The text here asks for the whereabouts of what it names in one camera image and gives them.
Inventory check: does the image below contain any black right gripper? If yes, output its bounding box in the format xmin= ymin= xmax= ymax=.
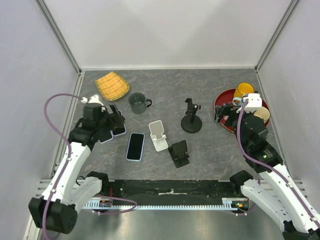
xmin=214 ymin=102 xmax=256 ymax=149

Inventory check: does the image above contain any lavender-cased phone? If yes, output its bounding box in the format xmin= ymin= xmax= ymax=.
xmin=111 ymin=110 xmax=127 ymax=137

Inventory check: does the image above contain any purple-cased phone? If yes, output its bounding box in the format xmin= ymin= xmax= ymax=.
xmin=98 ymin=130 xmax=114 ymax=144

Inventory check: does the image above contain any blue-cased phone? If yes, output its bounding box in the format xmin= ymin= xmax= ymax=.
xmin=125 ymin=132 xmax=145 ymax=162

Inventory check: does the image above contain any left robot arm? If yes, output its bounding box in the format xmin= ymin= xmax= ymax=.
xmin=28 ymin=103 xmax=126 ymax=234

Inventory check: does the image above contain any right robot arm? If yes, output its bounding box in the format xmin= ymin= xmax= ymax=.
xmin=214 ymin=103 xmax=320 ymax=240

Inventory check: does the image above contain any black round-base phone stand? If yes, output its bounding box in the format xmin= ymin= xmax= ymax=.
xmin=181 ymin=98 xmax=202 ymax=134

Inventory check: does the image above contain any white phone stand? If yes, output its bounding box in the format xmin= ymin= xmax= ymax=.
xmin=148 ymin=120 xmax=169 ymax=152

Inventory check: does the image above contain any black folding phone stand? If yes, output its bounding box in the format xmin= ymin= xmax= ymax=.
xmin=168 ymin=140 xmax=190 ymax=169

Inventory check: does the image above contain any white and blue mug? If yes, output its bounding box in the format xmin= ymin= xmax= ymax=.
xmin=232 ymin=97 xmax=243 ymax=106

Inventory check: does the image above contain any dark green mug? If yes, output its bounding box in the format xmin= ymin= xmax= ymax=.
xmin=128 ymin=92 xmax=153 ymax=114

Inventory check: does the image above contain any yellow mug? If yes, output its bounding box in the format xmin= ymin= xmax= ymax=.
xmin=233 ymin=82 xmax=255 ymax=98

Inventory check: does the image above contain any yellow woven bamboo basket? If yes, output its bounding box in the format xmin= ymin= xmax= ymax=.
xmin=95 ymin=71 xmax=130 ymax=102

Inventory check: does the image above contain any beige cup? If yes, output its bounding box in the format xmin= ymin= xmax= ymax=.
xmin=253 ymin=106 xmax=271 ymax=123

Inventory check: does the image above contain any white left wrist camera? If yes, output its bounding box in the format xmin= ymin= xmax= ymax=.
xmin=80 ymin=94 xmax=106 ymax=108

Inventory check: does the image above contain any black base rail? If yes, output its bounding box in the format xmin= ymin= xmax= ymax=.
xmin=98 ymin=179 xmax=245 ymax=206

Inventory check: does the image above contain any grey cable duct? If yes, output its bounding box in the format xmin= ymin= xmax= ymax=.
xmin=82 ymin=197 xmax=249 ymax=211

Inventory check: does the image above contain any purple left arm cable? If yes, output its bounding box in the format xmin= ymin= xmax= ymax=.
xmin=41 ymin=93 xmax=138 ymax=240

